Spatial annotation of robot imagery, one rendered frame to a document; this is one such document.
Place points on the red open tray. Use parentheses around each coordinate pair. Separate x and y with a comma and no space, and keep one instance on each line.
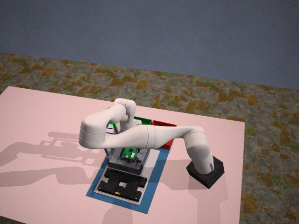
(159,123)

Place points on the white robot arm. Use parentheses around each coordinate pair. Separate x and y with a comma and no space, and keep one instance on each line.
(133,134)

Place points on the green box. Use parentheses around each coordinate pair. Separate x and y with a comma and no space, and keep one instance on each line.
(144,120)

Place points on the green circuit board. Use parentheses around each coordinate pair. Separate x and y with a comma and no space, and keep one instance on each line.
(129,153)

